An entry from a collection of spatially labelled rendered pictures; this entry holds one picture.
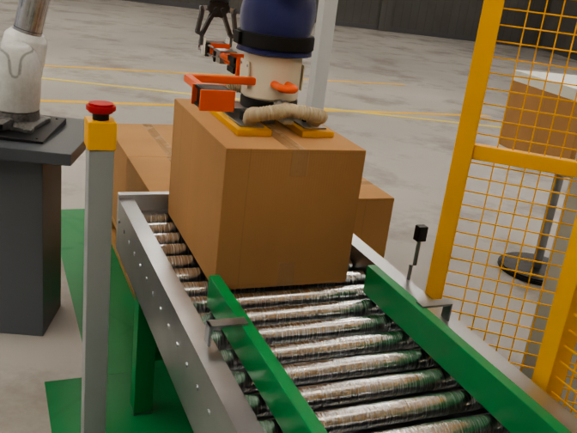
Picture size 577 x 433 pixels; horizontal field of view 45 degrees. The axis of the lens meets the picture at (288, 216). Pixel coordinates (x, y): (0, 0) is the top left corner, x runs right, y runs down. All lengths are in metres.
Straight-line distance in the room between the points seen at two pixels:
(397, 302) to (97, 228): 0.79
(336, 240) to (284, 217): 0.18
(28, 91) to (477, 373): 1.71
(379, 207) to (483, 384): 1.45
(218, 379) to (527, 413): 0.62
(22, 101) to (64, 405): 1.01
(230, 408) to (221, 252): 0.59
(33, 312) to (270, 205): 1.20
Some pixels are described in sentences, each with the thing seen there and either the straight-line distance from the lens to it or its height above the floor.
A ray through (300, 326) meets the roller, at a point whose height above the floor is 0.55.
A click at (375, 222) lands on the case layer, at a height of 0.44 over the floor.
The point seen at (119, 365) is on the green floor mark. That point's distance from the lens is 2.61.
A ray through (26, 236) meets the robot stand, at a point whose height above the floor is 0.40.
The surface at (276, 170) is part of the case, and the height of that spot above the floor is 0.89.
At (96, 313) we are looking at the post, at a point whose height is 0.49.
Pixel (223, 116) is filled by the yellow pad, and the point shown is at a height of 0.97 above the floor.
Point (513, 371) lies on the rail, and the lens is 1.71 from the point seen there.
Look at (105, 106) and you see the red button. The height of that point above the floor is 1.04.
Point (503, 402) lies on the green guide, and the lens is 1.56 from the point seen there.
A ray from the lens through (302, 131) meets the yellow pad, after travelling 1.98.
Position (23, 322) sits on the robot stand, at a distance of 2.79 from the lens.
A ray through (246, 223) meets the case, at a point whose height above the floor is 0.74.
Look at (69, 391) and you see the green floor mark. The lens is 2.49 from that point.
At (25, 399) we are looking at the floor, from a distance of 2.47.
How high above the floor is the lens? 1.40
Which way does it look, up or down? 20 degrees down
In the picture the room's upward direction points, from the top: 7 degrees clockwise
